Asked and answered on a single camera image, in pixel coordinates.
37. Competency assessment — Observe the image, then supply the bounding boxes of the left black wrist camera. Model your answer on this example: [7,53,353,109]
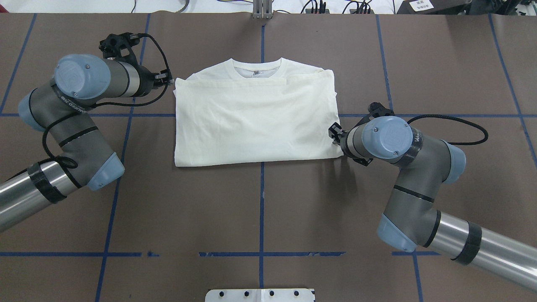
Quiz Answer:
[99,32,140,66]

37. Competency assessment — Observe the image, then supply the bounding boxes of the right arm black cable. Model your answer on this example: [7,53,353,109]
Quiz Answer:
[406,115,489,146]

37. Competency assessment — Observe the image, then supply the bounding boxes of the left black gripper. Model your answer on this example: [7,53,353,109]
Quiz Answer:
[136,67,174,97]

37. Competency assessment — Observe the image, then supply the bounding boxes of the aluminium frame post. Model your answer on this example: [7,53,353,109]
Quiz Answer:
[253,0,274,20]

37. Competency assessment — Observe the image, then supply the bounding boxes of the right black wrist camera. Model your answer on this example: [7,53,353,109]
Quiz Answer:
[366,102,395,120]

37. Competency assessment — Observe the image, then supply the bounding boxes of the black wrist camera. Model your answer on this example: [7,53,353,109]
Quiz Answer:
[99,32,140,66]
[366,102,395,120]

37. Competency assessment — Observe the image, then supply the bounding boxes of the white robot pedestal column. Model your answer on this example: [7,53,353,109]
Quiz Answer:
[205,288,316,302]

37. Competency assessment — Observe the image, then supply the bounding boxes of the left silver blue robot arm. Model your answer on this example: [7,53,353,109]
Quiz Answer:
[1,54,173,231]

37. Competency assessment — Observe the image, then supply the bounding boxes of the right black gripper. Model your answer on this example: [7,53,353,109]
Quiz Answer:
[328,122,373,166]

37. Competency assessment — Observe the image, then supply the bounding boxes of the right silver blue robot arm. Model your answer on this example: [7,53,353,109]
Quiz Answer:
[328,115,537,291]

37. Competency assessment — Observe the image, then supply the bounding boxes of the cream long-sleeve cat shirt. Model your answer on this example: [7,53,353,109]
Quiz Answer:
[173,58,343,167]

